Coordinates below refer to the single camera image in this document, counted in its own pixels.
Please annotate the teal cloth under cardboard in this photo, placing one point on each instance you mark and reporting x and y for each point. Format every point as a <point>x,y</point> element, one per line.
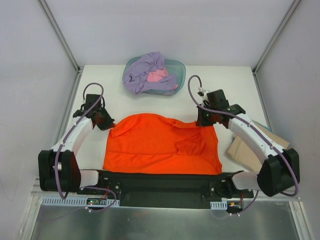
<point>261,126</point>

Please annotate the left slotted cable duct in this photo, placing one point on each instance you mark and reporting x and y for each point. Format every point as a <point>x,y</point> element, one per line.
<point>79,202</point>

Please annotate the aluminium frame post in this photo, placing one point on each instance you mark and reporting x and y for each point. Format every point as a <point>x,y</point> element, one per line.
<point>59,34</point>
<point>276,35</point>

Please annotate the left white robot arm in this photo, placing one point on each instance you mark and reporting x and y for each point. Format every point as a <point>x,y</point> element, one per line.
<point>58,167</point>

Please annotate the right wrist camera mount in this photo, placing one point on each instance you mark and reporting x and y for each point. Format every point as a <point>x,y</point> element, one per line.
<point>203,93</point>

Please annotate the front aluminium rail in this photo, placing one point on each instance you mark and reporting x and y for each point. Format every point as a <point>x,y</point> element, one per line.
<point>36,191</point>

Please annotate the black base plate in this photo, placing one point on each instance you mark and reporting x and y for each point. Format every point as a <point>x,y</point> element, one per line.
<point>186,191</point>

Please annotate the right slotted cable duct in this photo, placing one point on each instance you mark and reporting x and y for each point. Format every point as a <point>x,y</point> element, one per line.
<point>219,205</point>

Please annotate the teal plastic basket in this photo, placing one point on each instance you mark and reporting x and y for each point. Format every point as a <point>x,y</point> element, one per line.
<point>173,67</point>

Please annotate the lilac t shirt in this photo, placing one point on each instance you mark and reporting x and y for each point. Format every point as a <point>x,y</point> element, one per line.
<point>135,77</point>

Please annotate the left aluminium frame post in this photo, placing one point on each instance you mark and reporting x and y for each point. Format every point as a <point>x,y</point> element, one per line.
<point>59,34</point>

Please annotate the orange t shirt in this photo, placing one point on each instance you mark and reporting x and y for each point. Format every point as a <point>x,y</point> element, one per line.
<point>149,143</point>

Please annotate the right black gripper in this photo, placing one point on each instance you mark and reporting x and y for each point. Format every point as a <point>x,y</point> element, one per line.
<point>204,120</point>

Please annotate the brown cardboard sheet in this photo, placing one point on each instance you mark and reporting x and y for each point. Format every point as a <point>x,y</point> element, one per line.
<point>242,154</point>

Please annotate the right aluminium frame post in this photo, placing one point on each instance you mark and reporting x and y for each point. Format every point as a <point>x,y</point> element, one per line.
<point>276,35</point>

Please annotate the pink t shirt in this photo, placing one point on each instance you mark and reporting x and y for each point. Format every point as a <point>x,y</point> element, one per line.
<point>161,80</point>

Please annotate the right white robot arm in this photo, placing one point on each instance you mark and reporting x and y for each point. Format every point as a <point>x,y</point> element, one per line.
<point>279,167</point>

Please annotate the slotted cable duct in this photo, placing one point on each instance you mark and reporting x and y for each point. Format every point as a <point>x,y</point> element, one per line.
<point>219,205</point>
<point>79,202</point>

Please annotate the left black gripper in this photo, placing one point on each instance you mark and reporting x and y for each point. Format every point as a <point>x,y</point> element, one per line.
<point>105,121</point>

